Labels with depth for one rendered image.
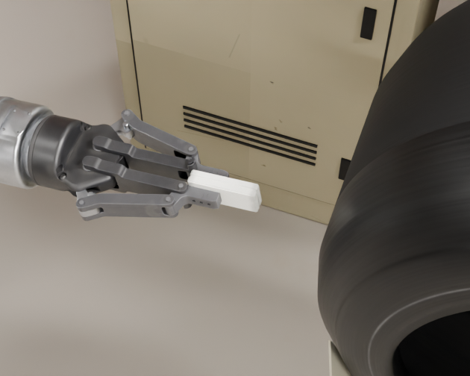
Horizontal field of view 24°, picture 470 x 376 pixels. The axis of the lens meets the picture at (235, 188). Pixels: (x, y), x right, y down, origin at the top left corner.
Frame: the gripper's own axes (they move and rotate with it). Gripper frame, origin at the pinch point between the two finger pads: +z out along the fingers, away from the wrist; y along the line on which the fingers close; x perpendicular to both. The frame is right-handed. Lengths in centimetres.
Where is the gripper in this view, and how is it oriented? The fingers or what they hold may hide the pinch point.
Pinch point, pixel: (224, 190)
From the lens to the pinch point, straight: 106.6
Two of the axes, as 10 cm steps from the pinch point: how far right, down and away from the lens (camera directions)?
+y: 3.4, -8.0, 4.9
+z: 9.3, 2.1, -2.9
